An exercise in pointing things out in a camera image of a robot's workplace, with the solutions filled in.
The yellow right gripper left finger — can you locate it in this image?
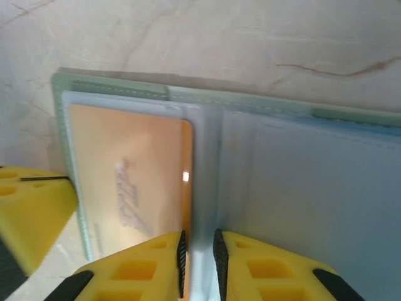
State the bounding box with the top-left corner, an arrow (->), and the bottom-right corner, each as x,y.
58,230 -> 187,301

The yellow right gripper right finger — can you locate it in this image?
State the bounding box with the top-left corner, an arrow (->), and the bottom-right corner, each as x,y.
212,228 -> 367,301

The grey clear box lid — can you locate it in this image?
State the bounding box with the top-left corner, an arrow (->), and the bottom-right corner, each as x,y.
50,66 -> 401,301

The orange plastic card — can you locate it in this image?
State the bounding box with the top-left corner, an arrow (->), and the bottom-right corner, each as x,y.
68,103 -> 194,301

